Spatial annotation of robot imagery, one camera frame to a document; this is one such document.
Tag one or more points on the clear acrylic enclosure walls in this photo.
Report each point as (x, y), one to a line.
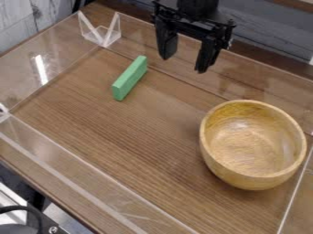
(119, 162)

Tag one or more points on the light brown wooden bowl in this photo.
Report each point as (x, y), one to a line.
(251, 143)

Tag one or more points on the clear acrylic corner bracket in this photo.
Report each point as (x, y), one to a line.
(103, 36)

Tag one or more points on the green rectangular block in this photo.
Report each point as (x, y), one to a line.
(128, 78)

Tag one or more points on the black metal table bracket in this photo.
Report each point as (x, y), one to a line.
(49, 226)

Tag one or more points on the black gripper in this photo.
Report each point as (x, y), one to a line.
(197, 19)

